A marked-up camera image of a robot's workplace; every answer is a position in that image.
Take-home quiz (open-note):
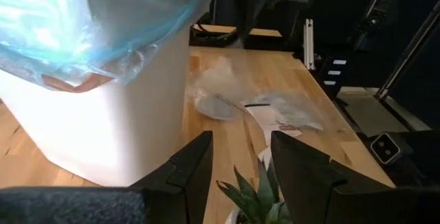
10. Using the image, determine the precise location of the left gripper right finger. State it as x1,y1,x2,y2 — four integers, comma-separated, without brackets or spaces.
270,130,395,224

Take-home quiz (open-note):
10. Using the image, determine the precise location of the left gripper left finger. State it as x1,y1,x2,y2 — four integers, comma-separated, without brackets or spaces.
129,130,215,224

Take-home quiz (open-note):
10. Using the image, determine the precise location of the white plastic trash bin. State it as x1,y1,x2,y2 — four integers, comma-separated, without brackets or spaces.
0,0,212,188

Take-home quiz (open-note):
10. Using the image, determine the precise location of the blue plastic bin liner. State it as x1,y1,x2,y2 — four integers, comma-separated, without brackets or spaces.
0,0,211,93

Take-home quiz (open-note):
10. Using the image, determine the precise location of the clear printed plastic bag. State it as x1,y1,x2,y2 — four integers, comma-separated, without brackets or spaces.
185,56,325,132

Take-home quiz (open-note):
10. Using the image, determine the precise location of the succulent in grey patterned pot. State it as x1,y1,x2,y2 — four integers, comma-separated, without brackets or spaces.
216,157,293,224

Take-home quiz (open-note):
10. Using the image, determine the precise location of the table-level camera box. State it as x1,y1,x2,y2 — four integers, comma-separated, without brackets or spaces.
369,131,402,166

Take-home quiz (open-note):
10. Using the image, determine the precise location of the white upright bracket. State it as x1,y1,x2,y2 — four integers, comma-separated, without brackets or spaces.
303,18,316,71

